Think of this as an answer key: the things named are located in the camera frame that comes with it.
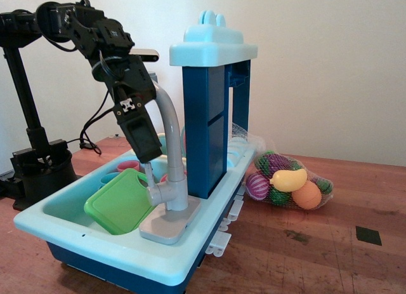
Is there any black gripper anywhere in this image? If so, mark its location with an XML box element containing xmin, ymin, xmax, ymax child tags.
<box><xmin>91</xmin><ymin>54</ymin><xmax>162</xmax><ymax>163</ymax></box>

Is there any grey faucet lever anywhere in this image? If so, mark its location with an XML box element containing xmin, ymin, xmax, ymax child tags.
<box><xmin>144</xmin><ymin>162</ymin><xmax>155</xmax><ymax>188</ymax></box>

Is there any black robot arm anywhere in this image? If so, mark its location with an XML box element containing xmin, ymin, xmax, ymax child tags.
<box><xmin>1</xmin><ymin>0</ymin><xmax>162</xmax><ymax>211</ymax></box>

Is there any teal dish rack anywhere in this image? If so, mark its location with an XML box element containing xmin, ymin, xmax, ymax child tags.
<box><xmin>158</xmin><ymin>133</ymin><xmax>167</xmax><ymax>155</ymax></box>

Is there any pink toy cup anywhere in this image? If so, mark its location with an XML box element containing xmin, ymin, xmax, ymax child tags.
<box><xmin>117</xmin><ymin>160</ymin><xmax>140</xmax><ymax>172</ymax></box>

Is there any teal toy cup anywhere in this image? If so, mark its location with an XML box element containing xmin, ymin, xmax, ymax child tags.
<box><xmin>100</xmin><ymin>171</ymin><xmax>119</xmax><ymax>187</ymax></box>

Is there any green toy cutting board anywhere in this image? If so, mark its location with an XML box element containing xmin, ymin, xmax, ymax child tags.
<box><xmin>84</xmin><ymin>169</ymin><xmax>155</xmax><ymax>235</ymax></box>

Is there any blue toy shelf tower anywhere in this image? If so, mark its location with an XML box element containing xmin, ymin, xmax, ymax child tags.
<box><xmin>169</xmin><ymin>10</ymin><xmax>258</xmax><ymax>199</ymax></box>

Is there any grey toy faucet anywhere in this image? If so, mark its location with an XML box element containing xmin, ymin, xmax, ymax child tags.
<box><xmin>138</xmin><ymin>75</ymin><xmax>200</xmax><ymax>245</ymax></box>

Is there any blue toy sink unit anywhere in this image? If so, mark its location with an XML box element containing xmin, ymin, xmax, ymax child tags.
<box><xmin>14</xmin><ymin>137</ymin><xmax>255</xmax><ymax>293</ymax></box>

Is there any purple toy onion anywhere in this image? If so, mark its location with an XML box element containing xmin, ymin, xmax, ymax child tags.
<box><xmin>246</xmin><ymin>173</ymin><xmax>270</xmax><ymax>201</ymax></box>

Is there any mesh bag of toy food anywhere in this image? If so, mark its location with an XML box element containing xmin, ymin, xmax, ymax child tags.
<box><xmin>227</xmin><ymin>123</ymin><xmax>334</xmax><ymax>210</ymax></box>

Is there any yellow toy mango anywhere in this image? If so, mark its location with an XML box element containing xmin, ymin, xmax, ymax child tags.
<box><xmin>270</xmin><ymin>169</ymin><xmax>308</xmax><ymax>192</ymax></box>

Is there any orange toy fruit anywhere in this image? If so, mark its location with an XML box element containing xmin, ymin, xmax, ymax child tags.
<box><xmin>292</xmin><ymin>181</ymin><xmax>322</xmax><ymax>210</ymax></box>

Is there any black tape patch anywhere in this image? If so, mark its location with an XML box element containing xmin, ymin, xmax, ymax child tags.
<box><xmin>355</xmin><ymin>226</ymin><xmax>382</xmax><ymax>246</ymax></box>

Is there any black camera cable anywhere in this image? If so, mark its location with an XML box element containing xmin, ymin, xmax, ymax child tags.
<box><xmin>78</xmin><ymin>90</ymin><xmax>110</xmax><ymax>155</ymax></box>

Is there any silver depth camera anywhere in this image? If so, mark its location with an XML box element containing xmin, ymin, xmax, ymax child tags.
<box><xmin>130</xmin><ymin>48</ymin><xmax>160</xmax><ymax>62</ymax></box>

